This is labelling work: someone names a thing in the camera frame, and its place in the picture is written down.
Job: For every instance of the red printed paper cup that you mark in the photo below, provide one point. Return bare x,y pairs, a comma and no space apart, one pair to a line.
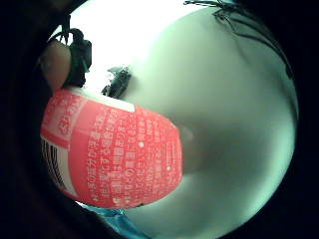
126,156

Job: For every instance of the black device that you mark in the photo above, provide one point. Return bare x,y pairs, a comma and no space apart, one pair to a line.
117,81

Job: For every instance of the blue plastic wrapper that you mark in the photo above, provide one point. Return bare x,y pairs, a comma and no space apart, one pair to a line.
116,220

